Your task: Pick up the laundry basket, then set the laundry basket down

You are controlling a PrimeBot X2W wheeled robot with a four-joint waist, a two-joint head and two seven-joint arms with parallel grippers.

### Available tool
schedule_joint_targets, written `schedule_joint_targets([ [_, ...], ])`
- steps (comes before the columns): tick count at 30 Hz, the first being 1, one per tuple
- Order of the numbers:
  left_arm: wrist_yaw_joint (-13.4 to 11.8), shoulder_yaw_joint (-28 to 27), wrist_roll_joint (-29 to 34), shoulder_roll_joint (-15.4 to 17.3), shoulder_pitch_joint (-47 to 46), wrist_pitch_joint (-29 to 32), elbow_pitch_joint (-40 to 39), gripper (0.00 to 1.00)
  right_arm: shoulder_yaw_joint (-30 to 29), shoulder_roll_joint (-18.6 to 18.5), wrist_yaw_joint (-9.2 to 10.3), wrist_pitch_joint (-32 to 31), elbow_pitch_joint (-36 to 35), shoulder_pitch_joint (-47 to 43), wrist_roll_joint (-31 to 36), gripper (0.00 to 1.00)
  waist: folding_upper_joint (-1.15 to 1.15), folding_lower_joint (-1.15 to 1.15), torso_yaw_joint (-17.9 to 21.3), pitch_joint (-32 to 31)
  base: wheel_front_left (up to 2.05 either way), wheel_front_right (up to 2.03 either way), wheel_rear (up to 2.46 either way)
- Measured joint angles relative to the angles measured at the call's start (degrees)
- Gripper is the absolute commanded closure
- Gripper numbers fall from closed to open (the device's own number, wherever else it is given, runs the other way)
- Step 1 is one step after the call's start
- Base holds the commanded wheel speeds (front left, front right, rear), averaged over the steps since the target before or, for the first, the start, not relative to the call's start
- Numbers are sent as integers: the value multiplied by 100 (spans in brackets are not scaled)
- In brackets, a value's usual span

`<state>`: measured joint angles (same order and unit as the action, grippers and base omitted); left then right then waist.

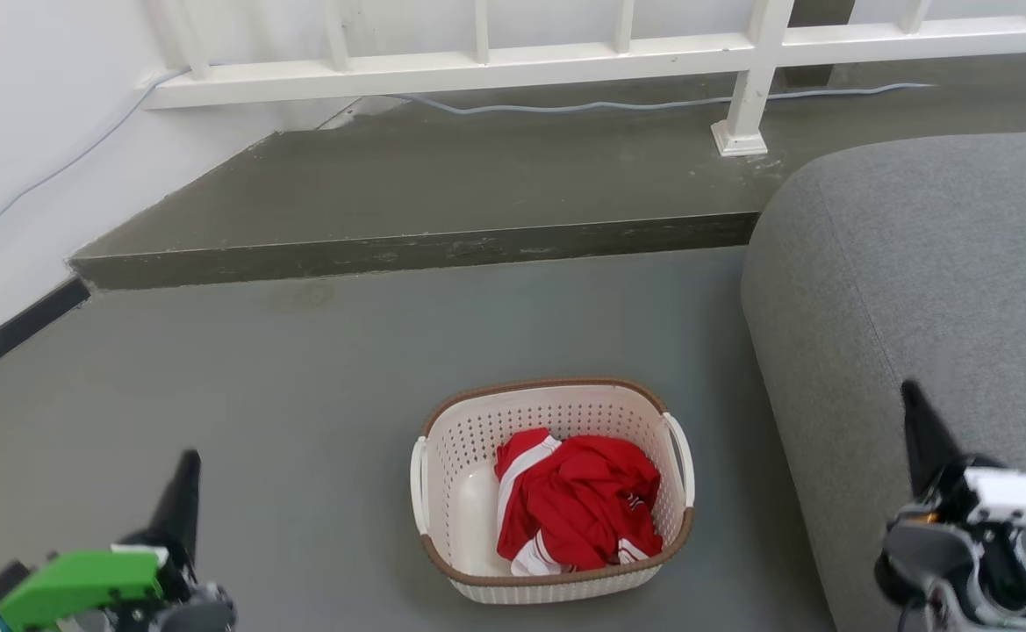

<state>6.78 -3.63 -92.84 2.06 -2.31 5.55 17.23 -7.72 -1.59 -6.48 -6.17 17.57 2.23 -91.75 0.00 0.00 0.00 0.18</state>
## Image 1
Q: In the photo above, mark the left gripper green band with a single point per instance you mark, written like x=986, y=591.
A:
x=82, y=586

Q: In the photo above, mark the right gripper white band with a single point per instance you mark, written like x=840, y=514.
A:
x=978, y=544

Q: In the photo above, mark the white plastic laundry basket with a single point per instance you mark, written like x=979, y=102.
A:
x=460, y=491

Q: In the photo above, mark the grey fabric sofa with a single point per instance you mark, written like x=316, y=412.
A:
x=925, y=290

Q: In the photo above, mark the red and white garment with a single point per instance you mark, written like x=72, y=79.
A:
x=578, y=505

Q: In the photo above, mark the white wooden railing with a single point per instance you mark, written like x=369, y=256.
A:
x=477, y=66

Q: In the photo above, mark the black wall baseboard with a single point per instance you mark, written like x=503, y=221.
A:
x=12, y=332

